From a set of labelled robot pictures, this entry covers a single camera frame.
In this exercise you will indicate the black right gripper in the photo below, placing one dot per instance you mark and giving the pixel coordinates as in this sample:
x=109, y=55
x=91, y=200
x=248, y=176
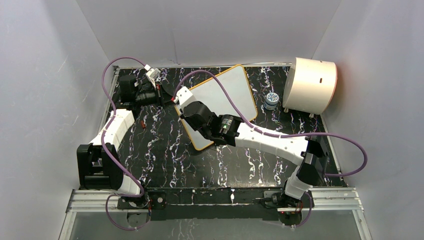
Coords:
x=182, y=117

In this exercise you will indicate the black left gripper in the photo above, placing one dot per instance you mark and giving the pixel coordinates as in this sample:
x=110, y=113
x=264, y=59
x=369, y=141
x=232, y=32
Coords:
x=165, y=97

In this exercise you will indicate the yellow framed whiteboard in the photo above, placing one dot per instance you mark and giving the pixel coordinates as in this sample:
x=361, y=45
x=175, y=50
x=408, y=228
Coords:
x=231, y=87

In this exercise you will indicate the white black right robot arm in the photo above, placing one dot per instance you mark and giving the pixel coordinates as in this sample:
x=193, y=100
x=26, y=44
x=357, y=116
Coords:
x=308, y=153

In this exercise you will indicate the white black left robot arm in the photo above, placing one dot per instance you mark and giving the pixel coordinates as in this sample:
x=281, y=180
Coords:
x=99, y=167

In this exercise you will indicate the blue white patterned jar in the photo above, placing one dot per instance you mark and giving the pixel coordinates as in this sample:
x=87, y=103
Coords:
x=271, y=101

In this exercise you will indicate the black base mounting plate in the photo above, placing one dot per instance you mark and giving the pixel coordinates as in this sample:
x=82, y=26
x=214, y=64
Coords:
x=266, y=203

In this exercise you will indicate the white cylindrical drum container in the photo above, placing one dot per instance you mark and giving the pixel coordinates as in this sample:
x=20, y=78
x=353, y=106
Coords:
x=310, y=86

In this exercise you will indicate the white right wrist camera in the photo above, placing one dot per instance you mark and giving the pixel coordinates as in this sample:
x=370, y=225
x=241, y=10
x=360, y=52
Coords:
x=184, y=97

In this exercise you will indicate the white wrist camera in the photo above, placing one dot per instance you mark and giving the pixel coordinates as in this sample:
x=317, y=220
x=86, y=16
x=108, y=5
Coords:
x=152, y=73
x=184, y=97

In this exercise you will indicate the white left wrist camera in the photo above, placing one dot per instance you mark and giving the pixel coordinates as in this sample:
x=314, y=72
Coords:
x=152, y=73

